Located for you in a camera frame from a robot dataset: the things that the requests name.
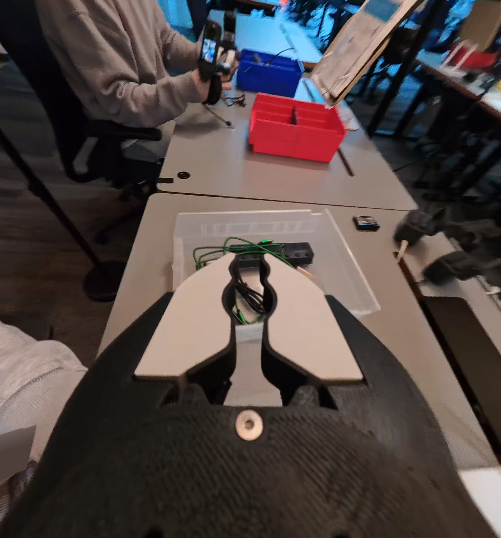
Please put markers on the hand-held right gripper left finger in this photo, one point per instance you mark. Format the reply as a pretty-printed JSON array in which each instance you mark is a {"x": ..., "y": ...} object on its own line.
[{"x": 187, "y": 328}]

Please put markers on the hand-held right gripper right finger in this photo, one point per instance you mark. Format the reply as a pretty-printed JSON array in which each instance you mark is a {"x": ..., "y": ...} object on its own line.
[{"x": 313, "y": 332}]

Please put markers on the clear plastic bin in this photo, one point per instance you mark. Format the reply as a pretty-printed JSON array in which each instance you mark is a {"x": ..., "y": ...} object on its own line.
[{"x": 338, "y": 273}]

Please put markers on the grey desk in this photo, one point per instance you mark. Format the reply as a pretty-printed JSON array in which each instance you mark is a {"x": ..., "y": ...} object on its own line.
[
  {"x": 380, "y": 336},
  {"x": 217, "y": 168}
]

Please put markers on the black USB hub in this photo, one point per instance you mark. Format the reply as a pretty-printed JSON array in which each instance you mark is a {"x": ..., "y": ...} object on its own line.
[{"x": 296, "y": 252}]

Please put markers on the small black device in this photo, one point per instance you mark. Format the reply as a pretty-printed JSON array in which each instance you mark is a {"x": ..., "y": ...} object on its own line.
[{"x": 366, "y": 223}]

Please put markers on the black power adapter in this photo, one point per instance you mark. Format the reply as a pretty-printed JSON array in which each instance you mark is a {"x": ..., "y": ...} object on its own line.
[
  {"x": 418, "y": 227},
  {"x": 452, "y": 269}
]

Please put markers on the red plastic bin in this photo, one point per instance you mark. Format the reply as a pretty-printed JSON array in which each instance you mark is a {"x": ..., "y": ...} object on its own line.
[{"x": 296, "y": 143}]

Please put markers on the black office chair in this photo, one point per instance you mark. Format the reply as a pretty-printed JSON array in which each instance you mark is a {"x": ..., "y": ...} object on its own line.
[{"x": 124, "y": 131}]

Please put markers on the black metal pole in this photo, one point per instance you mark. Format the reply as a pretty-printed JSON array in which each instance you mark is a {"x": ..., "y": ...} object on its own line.
[{"x": 386, "y": 101}]

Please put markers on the blue plastic bin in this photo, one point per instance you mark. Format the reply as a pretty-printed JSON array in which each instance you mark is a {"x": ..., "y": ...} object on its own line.
[{"x": 267, "y": 80}]

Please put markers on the wooden display board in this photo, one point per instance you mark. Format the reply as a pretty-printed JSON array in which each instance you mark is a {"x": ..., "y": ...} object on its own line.
[{"x": 359, "y": 38}]

